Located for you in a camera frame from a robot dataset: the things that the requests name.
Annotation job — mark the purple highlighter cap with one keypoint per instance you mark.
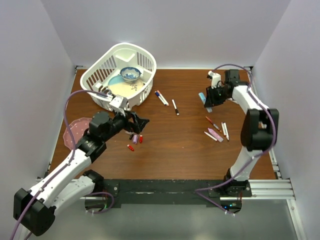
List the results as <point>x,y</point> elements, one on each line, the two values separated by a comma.
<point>135,139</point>

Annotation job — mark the cream and blue plate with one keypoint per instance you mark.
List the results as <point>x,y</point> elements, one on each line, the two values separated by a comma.
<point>118,86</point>

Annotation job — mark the white plastic basket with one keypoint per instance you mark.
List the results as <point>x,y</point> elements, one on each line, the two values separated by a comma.
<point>105,74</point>

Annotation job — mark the black capped white marker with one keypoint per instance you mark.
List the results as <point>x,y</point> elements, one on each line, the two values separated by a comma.
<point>175,107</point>

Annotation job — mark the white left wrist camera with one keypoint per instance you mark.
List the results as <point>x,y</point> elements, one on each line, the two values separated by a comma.
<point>119,104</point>

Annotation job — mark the pink dotted plate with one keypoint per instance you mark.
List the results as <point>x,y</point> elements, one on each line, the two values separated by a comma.
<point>77,128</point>

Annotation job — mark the purple highlighter marker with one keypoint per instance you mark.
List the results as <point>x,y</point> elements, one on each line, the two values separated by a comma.
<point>215,135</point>

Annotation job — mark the light blue capped marker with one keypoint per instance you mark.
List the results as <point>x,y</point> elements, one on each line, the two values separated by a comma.
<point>203,99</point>

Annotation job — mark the blue patterned bowl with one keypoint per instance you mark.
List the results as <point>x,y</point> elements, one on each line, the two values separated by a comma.
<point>130,74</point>

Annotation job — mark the aluminium frame rail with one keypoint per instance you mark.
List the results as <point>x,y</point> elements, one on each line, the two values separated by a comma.
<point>279,189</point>

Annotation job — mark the red ink gel pen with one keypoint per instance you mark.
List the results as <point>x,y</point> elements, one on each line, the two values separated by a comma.
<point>215,125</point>

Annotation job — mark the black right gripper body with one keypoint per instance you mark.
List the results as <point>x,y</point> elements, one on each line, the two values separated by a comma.
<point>218,93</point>

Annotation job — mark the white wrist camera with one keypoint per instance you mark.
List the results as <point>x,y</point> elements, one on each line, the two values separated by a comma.
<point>215,78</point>
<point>119,104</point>

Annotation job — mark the red cap white marker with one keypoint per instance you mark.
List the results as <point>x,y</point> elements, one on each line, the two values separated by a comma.
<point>225,130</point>

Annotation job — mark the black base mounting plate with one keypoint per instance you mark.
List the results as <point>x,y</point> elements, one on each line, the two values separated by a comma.
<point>174,192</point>

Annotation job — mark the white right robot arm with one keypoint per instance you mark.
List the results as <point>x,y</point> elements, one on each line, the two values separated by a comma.
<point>260,127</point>

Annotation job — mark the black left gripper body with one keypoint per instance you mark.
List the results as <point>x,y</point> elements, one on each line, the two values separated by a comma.
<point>118,123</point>

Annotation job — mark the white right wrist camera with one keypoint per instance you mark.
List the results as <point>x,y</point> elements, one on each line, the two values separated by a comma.
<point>215,78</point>

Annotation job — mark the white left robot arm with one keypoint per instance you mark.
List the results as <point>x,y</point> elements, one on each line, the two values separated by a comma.
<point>36,208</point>

